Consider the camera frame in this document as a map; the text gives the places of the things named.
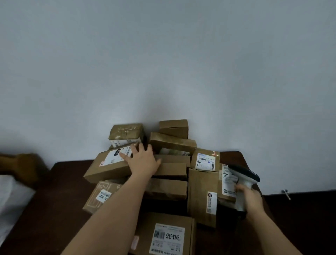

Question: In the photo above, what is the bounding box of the brown padded furniture piece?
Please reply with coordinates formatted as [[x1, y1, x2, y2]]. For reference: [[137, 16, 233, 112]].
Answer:
[[0, 153, 49, 190]]

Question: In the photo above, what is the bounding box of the person's left forearm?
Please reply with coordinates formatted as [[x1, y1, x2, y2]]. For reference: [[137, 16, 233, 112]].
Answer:
[[61, 174, 154, 255]]

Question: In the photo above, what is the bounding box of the person's right forearm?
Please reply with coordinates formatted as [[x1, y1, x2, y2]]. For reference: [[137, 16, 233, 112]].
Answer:
[[245, 208, 303, 255]]

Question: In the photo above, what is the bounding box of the white and black barcode scanner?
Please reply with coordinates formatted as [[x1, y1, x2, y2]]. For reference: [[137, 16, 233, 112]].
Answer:
[[227, 164, 260, 213]]

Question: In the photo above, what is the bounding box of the labelled shipping carton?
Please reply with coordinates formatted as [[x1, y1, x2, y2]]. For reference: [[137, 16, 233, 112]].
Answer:
[[83, 143, 140, 184]]

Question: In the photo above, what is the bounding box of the person's right hand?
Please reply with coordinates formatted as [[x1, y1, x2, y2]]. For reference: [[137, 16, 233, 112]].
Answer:
[[234, 184, 264, 219]]

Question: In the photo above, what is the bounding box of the white fabric sheet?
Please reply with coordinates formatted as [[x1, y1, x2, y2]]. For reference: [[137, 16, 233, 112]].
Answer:
[[0, 174, 36, 246]]

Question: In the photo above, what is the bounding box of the pile of brown cardboard boxes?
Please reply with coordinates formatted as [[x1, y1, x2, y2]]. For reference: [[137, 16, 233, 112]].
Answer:
[[83, 119, 240, 255]]

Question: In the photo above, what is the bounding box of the person's left hand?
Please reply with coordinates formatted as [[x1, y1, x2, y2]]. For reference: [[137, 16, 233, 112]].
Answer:
[[119, 143, 162, 181]]

